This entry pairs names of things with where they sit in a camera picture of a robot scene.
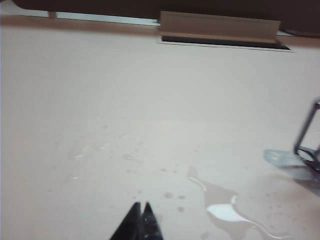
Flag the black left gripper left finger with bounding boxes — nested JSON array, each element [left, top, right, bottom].
[[109, 201, 142, 240]]

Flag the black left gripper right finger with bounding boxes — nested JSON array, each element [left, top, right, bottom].
[[139, 201, 165, 240]]

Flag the spilled water puddle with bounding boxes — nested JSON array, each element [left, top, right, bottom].
[[186, 164, 293, 240]]

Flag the clear grey faceted mug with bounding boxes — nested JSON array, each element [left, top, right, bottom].
[[292, 96, 320, 173]]

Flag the brown desk partition panel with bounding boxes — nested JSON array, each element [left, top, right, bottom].
[[12, 0, 320, 39]]

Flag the beige cable tray flap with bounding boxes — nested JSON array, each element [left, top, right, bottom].
[[157, 10, 281, 44]]

